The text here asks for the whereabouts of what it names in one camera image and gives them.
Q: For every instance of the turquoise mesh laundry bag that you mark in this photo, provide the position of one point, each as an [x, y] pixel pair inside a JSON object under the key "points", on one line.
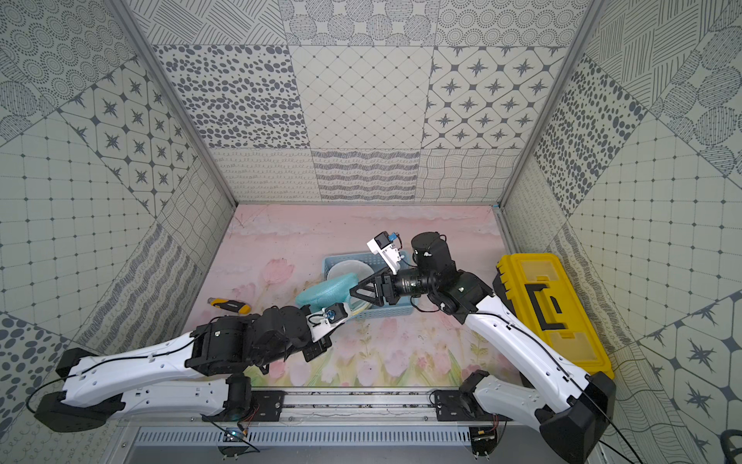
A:
{"points": [[327, 293]]}

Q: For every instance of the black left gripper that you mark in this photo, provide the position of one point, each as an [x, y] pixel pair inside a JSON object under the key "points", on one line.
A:
{"points": [[317, 349]]}

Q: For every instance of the yellow black screwdriver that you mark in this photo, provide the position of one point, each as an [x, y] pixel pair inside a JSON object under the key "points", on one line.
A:
{"points": [[232, 306]]}

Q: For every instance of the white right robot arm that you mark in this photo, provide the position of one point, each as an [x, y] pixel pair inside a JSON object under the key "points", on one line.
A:
{"points": [[569, 407]]}

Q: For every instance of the aluminium mounting rail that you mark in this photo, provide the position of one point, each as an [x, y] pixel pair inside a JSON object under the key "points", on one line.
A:
{"points": [[335, 417]]}

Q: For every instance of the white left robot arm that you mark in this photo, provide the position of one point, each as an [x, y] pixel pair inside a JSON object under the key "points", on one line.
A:
{"points": [[201, 372]]}

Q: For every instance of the yellow black toolbox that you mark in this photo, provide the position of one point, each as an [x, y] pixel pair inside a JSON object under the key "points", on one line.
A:
{"points": [[536, 288]]}

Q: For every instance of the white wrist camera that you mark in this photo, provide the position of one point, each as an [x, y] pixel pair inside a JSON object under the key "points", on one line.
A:
{"points": [[384, 245], [324, 322]]}

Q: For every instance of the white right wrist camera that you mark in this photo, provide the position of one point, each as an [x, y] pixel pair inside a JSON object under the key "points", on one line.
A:
{"points": [[384, 245]]}

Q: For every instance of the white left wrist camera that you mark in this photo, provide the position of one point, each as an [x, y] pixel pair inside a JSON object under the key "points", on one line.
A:
{"points": [[324, 322]]}

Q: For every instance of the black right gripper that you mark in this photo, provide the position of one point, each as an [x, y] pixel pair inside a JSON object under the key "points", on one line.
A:
{"points": [[383, 287]]}

